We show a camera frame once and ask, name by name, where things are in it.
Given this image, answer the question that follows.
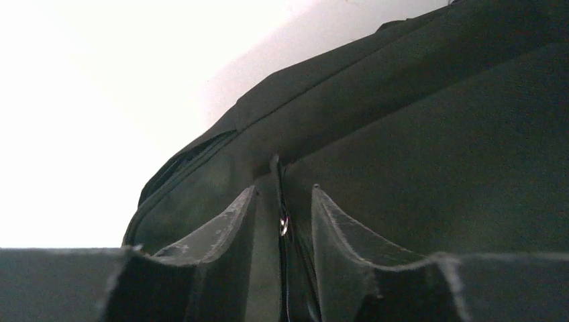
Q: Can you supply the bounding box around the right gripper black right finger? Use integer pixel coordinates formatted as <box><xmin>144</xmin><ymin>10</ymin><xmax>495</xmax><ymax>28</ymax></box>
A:
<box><xmin>311</xmin><ymin>186</ymin><xmax>568</xmax><ymax>321</ymax></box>

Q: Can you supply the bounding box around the black student backpack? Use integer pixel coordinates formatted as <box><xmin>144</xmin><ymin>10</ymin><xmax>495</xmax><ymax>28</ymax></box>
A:
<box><xmin>123</xmin><ymin>1</ymin><xmax>568</xmax><ymax>321</ymax></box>

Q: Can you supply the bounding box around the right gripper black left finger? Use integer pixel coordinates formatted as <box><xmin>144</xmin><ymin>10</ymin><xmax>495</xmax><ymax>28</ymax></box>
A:
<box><xmin>1</xmin><ymin>186</ymin><xmax>256</xmax><ymax>321</ymax></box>

